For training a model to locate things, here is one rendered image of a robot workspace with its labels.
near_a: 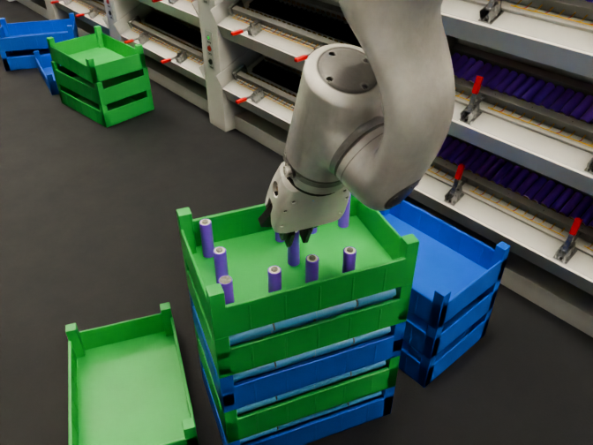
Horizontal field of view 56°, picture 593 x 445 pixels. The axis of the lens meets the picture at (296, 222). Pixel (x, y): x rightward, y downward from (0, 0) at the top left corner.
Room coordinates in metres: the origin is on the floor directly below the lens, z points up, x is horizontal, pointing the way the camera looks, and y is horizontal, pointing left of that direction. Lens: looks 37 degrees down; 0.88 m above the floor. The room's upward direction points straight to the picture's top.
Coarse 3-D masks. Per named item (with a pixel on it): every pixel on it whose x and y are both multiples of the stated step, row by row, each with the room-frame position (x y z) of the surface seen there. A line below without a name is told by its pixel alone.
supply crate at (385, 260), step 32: (192, 224) 0.67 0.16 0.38; (224, 224) 0.70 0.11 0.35; (256, 224) 0.72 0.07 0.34; (352, 224) 0.74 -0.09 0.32; (384, 224) 0.69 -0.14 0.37; (192, 256) 0.60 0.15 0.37; (256, 256) 0.66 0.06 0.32; (320, 256) 0.66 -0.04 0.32; (384, 256) 0.66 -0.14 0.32; (416, 256) 0.60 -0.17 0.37; (256, 288) 0.59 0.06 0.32; (288, 288) 0.54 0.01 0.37; (320, 288) 0.55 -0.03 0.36; (352, 288) 0.57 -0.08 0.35; (384, 288) 0.59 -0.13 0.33; (224, 320) 0.50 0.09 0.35; (256, 320) 0.52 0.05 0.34
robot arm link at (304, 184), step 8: (288, 168) 0.54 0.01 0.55; (288, 176) 0.54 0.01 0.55; (296, 176) 0.54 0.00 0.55; (296, 184) 0.54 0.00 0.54; (304, 184) 0.53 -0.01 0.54; (312, 184) 0.53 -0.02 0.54; (320, 184) 0.53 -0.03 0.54; (328, 184) 0.53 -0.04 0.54; (336, 184) 0.53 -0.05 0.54; (312, 192) 0.53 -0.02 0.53; (320, 192) 0.53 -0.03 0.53; (328, 192) 0.54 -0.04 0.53
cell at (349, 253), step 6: (348, 246) 0.61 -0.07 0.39; (348, 252) 0.60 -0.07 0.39; (354, 252) 0.60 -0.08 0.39; (348, 258) 0.59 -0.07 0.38; (354, 258) 0.59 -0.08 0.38; (342, 264) 0.60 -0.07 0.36; (348, 264) 0.59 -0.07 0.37; (354, 264) 0.59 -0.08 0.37; (342, 270) 0.60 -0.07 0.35; (348, 270) 0.59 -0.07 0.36
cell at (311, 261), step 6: (306, 258) 0.58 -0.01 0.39; (312, 258) 0.58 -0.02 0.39; (318, 258) 0.58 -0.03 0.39; (306, 264) 0.58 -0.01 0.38; (312, 264) 0.57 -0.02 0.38; (318, 264) 0.58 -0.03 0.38; (306, 270) 0.58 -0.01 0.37; (312, 270) 0.57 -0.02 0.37; (318, 270) 0.58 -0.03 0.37; (306, 276) 0.58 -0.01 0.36; (312, 276) 0.57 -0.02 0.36; (318, 276) 0.58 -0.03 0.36; (306, 282) 0.58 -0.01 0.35
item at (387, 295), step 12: (360, 300) 0.58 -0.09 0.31; (372, 300) 0.59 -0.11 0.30; (384, 300) 0.61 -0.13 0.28; (312, 312) 0.56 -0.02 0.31; (324, 312) 0.56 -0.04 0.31; (336, 312) 0.57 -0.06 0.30; (276, 324) 0.54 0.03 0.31; (288, 324) 0.54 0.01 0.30; (300, 324) 0.56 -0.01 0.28; (240, 336) 0.52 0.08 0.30; (252, 336) 0.52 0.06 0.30
